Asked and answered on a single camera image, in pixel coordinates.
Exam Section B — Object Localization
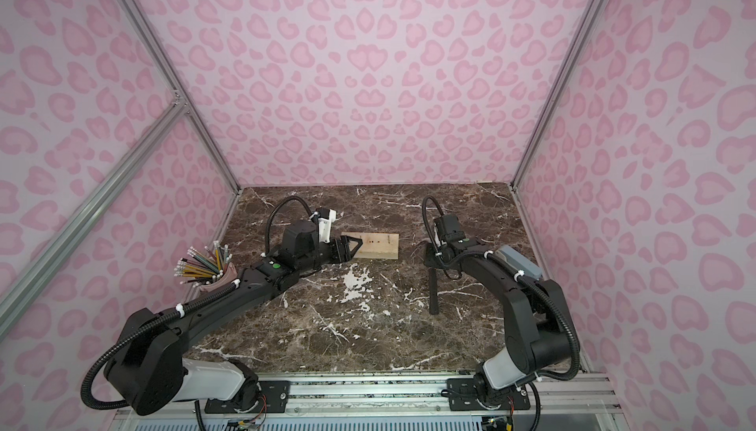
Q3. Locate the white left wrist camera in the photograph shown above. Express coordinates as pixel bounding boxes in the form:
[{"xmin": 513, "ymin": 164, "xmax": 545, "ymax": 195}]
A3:
[{"xmin": 311, "ymin": 208, "xmax": 337, "ymax": 244}]

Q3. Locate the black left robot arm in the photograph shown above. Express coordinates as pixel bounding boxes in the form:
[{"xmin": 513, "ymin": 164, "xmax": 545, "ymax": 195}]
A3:
[{"xmin": 80, "ymin": 208, "xmax": 363, "ymax": 416}]

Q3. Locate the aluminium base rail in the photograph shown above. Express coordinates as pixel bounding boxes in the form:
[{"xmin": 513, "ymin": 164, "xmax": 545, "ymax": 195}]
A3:
[{"xmin": 110, "ymin": 371, "xmax": 629, "ymax": 430}]

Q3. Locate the pink cup of pencils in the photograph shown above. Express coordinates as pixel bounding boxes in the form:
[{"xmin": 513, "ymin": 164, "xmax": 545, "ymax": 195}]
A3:
[{"xmin": 173, "ymin": 240, "xmax": 238, "ymax": 293}]

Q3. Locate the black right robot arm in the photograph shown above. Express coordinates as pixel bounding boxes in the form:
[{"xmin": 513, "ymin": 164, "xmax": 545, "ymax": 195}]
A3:
[{"xmin": 421, "ymin": 196, "xmax": 581, "ymax": 409}]

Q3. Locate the light wooden block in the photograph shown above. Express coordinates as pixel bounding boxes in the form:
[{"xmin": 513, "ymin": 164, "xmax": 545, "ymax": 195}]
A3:
[{"xmin": 346, "ymin": 232, "xmax": 400, "ymax": 260}]

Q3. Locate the grey blue stapler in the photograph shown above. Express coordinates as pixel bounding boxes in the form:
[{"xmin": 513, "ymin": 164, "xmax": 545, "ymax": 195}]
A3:
[{"xmin": 496, "ymin": 245, "xmax": 543, "ymax": 279}]

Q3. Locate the orange black claw hammer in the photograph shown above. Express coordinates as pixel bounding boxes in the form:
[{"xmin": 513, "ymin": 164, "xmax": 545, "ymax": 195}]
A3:
[{"xmin": 427, "ymin": 268, "xmax": 440, "ymax": 316}]

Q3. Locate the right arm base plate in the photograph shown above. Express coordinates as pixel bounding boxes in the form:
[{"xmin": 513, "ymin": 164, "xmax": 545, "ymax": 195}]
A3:
[{"xmin": 441, "ymin": 376, "xmax": 532, "ymax": 413}]

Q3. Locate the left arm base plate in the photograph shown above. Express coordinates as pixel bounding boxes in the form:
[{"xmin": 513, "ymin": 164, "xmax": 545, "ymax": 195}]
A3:
[{"xmin": 204, "ymin": 380, "xmax": 291, "ymax": 414}]

